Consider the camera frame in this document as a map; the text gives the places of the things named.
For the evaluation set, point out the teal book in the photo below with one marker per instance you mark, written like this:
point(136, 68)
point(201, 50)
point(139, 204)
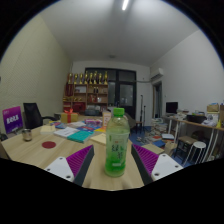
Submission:
point(80, 136)

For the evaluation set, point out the black computer monitor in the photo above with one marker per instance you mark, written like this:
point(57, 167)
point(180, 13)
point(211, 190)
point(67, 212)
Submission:
point(171, 107)

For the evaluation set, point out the cream yellow book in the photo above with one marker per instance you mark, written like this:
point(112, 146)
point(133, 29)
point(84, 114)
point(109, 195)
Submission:
point(99, 139)

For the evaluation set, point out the black office chair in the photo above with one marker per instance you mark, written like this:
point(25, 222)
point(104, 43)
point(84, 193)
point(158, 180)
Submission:
point(31, 115)

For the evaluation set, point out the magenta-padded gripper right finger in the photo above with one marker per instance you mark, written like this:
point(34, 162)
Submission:
point(166, 166)

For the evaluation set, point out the white book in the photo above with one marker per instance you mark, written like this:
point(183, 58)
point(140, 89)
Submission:
point(66, 132)

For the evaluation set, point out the pale yellow notepad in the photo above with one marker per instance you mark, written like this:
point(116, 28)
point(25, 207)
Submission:
point(48, 129)

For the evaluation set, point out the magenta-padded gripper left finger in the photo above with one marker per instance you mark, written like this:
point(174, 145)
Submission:
point(57, 166)

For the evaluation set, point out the orange book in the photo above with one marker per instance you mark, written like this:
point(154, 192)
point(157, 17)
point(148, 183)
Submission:
point(100, 129)

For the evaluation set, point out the blue book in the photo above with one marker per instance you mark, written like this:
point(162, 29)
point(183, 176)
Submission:
point(87, 128)

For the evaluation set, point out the purple sign board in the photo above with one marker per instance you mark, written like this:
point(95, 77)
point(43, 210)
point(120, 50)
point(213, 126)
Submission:
point(12, 119)

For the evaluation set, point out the white round stool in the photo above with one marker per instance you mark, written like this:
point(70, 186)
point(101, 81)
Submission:
point(196, 146)

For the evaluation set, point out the green drink bottle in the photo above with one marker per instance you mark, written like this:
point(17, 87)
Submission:
point(116, 143)

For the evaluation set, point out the yellow gift box red ribbon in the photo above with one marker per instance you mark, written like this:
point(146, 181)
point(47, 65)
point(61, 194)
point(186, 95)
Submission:
point(69, 117)

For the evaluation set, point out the white wall air conditioner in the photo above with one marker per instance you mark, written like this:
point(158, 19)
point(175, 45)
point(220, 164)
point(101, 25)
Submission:
point(157, 73)

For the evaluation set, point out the wooden side desk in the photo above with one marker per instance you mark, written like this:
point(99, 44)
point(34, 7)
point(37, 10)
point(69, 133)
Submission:
point(196, 124)

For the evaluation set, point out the flat round red coaster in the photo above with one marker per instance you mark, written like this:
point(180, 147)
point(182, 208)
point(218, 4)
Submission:
point(49, 144)

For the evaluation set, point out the wooden shelf unit with trophies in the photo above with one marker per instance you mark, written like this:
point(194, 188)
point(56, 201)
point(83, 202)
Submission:
point(85, 96)

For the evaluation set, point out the ceiling tube light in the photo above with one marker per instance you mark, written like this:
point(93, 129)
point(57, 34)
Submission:
point(125, 4)

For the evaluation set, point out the small orange standing box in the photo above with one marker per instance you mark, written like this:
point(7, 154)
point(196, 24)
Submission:
point(106, 119)

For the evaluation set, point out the pink pack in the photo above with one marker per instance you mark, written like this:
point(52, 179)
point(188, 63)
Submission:
point(93, 122)

